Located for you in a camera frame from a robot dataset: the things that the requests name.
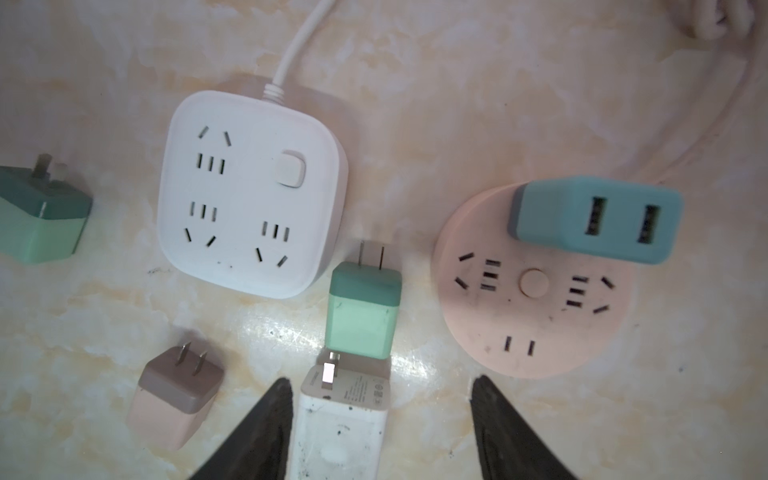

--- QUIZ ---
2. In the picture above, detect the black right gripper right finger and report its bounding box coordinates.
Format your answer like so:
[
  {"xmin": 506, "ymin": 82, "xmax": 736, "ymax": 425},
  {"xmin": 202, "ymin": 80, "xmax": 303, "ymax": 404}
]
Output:
[{"xmin": 470, "ymin": 375, "xmax": 574, "ymax": 480}]

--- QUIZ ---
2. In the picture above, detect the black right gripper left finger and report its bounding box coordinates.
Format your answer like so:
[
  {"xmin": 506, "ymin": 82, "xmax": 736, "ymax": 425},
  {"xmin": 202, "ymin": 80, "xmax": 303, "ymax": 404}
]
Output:
[{"xmin": 191, "ymin": 378, "xmax": 294, "ymax": 480}]

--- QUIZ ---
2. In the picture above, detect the green charger plug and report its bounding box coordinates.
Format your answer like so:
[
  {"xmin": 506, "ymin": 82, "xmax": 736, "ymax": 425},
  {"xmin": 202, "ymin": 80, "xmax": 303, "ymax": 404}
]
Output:
[
  {"xmin": 325, "ymin": 241, "xmax": 403, "ymax": 360},
  {"xmin": 1, "ymin": 153, "xmax": 93, "ymax": 264}
]

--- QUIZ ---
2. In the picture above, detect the teal dual USB charger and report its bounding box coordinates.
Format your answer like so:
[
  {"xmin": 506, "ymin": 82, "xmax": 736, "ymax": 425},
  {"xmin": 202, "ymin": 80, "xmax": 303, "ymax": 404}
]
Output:
[{"xmin": 507, "ymin": 176, "xmax": 684, "ymax": 265}]

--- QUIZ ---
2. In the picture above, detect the white charger plug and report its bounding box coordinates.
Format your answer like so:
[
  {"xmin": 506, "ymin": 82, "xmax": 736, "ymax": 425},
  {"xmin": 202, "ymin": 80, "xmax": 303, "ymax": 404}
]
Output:
[{"xmin": 287, "ymin": 349, "xmax": 391, "ymax": 479}]

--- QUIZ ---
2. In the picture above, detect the pink charger plug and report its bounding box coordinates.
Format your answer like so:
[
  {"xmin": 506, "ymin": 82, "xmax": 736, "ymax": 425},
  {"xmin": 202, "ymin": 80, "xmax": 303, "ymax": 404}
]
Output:
[{"xmin": 126, "ymin": 342, "xmax": 225, "ymax": 451}]

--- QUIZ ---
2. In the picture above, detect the pink round power strip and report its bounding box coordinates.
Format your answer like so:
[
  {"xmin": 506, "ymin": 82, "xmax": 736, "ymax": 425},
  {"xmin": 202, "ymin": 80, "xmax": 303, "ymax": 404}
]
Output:
[{"xmin": 431, "ymin": 185, "xmax": 636, "ymax": 379}]

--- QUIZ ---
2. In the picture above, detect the white square power strip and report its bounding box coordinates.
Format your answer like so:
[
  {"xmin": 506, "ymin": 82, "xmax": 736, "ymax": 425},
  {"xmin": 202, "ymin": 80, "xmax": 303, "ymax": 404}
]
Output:
[{"xmin": 157, "ymin": 91, "xmax": 348, "ymax": 299}]

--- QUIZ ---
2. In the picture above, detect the pink power cord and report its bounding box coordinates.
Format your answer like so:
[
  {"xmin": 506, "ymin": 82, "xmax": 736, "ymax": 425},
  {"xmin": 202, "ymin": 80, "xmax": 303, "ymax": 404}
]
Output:
[{"xmin": 650, "ymin": 0, "xmax": 768, "ymax": 184}]

